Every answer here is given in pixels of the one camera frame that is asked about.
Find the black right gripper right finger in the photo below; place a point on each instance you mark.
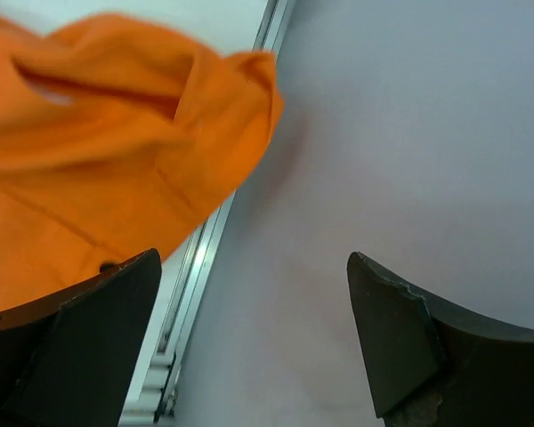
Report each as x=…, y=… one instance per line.
x=431, y=362

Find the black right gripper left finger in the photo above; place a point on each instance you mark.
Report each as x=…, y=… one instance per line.
x=67, y=359

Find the orange trousers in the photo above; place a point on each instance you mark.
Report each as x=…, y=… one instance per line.
x=118, y=135

